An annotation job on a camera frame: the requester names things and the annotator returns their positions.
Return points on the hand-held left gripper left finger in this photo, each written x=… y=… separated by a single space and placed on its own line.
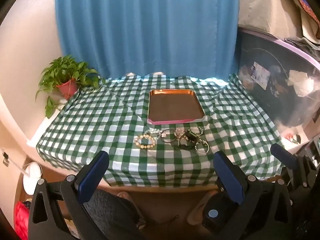
x=93 y=175

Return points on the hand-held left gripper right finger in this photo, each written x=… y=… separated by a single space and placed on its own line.
x=230 y=180

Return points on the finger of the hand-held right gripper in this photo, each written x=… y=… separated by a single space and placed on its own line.
x=212 y=220
x=283 y=156

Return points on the green and black watch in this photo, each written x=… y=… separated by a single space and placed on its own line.
x=187 y=140

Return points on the small rhinestone hoop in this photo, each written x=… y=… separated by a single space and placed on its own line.
x=197 y=129

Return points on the pearl hair clip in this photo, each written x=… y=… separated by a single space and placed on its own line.
x=152 y=130

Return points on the silver bangle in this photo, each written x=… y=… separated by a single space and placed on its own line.
x=163 y=140

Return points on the copper tray with pink rim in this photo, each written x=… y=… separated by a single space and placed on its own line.
x=175 y=107

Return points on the grey fuzzy cushion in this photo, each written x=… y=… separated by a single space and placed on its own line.
x=112 y=215

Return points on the green checked tablecloth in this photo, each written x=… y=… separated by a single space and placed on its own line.
x=100 y=120

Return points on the clear storage box purple lid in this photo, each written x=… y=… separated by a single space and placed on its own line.
x=275 y=100

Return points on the white round lamp base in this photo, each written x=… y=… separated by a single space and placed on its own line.
x=32 y=177

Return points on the red cloth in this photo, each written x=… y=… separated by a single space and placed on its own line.
x=21 y=217

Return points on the potted green plant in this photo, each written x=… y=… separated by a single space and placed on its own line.
x=65 y=72

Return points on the grey folded cloth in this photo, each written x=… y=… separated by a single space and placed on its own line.
x=300 y=43

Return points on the beige patterned cloth bag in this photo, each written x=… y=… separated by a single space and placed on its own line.
x=310 y=17

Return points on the grey fabric box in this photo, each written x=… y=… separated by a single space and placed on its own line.
x=265 y=10

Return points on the blue curtain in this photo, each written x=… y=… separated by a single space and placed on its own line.
x=150 y=30

